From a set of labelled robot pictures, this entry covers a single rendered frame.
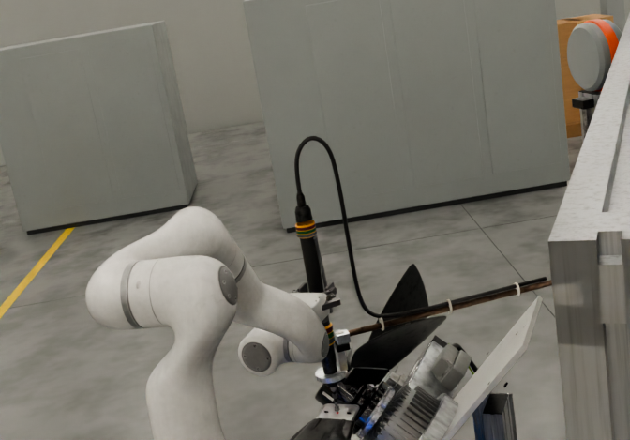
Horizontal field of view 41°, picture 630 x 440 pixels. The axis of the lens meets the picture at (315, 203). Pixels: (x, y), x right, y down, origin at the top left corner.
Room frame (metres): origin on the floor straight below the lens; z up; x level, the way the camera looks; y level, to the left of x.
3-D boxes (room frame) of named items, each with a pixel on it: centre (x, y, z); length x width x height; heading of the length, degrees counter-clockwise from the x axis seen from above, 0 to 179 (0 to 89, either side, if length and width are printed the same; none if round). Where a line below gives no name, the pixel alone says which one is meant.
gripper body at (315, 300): (1.66, 0.07, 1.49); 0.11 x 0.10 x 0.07; 156
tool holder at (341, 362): (1.76, 0.02, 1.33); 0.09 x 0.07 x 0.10; 101
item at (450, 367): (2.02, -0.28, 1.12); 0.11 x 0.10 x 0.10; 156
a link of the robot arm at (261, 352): (1.52, 0.13, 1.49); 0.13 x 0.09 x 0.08; 156
